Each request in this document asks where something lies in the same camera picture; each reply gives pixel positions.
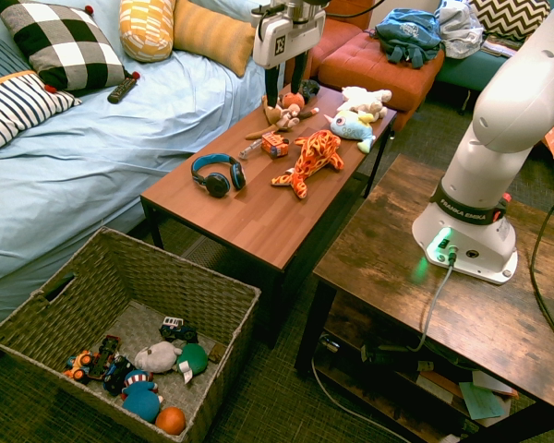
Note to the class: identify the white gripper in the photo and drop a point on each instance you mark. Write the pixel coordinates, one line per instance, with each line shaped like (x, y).
(284, 39)

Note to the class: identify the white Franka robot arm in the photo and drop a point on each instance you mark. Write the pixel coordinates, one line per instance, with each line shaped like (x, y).
(498, 134)

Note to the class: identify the orange toy car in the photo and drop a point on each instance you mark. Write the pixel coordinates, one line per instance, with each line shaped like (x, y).
(275, 144)

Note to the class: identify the silver toy screwdriver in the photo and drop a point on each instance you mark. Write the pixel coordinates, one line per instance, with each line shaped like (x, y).
(250, 148)

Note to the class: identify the blue narwhal plush toy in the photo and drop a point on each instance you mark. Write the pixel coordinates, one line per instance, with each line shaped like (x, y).
(351, 126)

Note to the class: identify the white blue toy truck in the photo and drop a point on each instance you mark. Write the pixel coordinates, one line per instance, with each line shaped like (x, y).
(177, 328)

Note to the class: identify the woven wicker basket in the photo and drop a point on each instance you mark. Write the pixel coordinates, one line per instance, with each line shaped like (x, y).
(120, 295)

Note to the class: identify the red black toy truck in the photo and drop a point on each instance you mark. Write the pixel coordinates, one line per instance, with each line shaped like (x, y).
(105, 353)

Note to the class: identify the dark blue toy car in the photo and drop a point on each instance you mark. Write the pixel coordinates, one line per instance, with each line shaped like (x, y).
(116, 374)

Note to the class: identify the orange toy bulldozer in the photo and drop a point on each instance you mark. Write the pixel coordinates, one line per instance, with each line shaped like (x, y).
(79, 364)

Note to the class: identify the orange plush ball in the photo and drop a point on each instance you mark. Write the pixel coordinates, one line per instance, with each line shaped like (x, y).
(293, 99)

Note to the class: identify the brown plush monkey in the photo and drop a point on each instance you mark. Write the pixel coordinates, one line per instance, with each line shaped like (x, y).
(281, 118)

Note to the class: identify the white plush lamb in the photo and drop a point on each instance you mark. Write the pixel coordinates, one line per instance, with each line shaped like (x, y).
(366, 99)

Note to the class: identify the orange striped pillow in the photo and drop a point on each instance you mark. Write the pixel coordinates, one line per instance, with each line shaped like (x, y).
(212, 35)

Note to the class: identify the orange flame plush fish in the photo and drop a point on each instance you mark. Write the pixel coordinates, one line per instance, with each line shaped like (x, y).
(312, 161)

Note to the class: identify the orange tufted ottoman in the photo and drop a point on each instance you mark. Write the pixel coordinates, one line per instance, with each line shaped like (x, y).
(374, 69)

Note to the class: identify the blue black headphones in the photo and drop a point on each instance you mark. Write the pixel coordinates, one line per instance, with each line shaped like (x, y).
(218, 175)

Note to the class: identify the red wood coffee table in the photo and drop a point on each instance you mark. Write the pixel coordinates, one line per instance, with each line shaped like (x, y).
(268, 203)

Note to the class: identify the blue backpack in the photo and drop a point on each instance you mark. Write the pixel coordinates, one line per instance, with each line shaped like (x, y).
(409, 35)

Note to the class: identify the yellow white patterned bolster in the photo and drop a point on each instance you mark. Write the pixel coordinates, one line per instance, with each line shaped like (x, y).
(146, 28)

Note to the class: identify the black remote control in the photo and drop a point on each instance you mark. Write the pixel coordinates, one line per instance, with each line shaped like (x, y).
(122, 89)

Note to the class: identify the white bundled cloth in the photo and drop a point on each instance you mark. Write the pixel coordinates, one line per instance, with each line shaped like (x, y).
(460, 27)

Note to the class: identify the teal couch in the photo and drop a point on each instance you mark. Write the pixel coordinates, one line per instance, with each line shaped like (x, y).
(471, 69)

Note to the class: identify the light blue covered sofa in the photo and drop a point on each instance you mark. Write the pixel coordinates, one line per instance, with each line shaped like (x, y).
(97, 157)

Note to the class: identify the black white checkered pillow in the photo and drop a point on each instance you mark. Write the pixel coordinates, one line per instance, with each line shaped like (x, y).
(64, 41)

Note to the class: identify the black white chevron pillow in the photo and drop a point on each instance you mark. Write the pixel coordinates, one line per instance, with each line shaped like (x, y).
(508, 15)

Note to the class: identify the rustic brown robot table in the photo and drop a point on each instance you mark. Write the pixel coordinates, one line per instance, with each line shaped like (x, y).
(443, 295)

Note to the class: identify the navy white striped pillow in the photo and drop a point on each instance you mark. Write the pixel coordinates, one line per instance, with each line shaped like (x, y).
(14, 111)

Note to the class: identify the green plush ball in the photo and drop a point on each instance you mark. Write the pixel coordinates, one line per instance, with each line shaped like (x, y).
(192, 360)

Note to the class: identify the grey plush elephant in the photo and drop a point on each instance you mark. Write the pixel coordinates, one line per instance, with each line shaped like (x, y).
(156, 357)

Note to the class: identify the blue captain america plush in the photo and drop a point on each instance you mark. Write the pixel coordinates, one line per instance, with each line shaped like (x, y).
(140, 395)

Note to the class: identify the orange rubber ball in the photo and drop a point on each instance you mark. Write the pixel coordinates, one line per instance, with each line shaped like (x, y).
(170, 421)

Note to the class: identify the teal paper sheet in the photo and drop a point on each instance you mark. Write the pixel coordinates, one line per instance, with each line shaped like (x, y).
(480, 399)

